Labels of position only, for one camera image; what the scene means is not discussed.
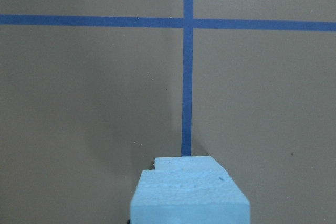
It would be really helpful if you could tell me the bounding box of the light blue foam block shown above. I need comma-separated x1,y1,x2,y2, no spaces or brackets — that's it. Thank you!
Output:
152,156,228,175
130,170,251,223

